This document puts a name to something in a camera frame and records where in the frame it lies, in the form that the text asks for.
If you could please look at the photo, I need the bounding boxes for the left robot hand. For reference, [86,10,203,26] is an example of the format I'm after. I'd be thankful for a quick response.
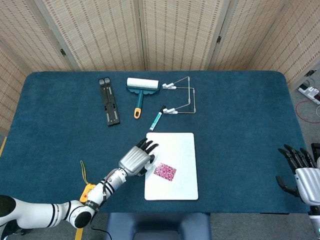
[117,137,160,177]

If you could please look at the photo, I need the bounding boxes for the yellow tape measure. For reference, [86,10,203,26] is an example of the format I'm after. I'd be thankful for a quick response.
[79,160,97,203]

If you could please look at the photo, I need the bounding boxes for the white whiteboard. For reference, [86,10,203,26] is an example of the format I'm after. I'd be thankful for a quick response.
[144,132,199,202]

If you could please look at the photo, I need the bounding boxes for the blue tablecloth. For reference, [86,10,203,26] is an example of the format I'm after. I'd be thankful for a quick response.
[0,70,311,215]

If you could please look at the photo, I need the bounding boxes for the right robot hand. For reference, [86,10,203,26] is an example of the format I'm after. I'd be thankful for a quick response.
[275,143,320,206]

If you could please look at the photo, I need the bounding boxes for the black folded laptop stand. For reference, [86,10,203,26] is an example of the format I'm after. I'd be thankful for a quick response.
[98,77,121,126]

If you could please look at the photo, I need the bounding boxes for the woven folding screen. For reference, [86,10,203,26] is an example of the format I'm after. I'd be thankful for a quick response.
[0,0,320,137]

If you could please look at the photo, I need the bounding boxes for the black box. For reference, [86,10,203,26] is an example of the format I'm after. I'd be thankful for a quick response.
[310,142,320,161]

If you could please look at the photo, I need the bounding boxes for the wire book stand white clips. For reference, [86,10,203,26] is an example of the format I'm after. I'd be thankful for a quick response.
[161,76,197,115]

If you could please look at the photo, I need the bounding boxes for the teal lint roller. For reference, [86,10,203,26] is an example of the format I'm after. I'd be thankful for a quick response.
[124,77,161,120]

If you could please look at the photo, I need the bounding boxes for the green whiteboard marker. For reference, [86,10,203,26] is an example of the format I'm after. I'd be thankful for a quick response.
[149,105,167,132]

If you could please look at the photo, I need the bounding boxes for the white power strip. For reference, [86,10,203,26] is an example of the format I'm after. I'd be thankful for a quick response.
[297,83,320,105]

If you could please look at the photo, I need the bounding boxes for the red cable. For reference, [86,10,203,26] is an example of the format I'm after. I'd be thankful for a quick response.
[295,99,320,124]

